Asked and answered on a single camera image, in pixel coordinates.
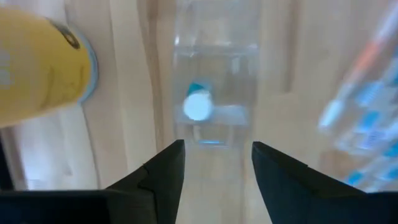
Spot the small blue mouthwash bottle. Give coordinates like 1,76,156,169
182,81,215,123

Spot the yellow cup with white lid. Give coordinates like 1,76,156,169
0,5,100,129

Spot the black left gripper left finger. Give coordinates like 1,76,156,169
0,139,187,224

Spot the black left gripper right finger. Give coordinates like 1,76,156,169
251,141,398,224

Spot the clear acrylic organizer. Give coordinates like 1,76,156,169
172,0,261,149

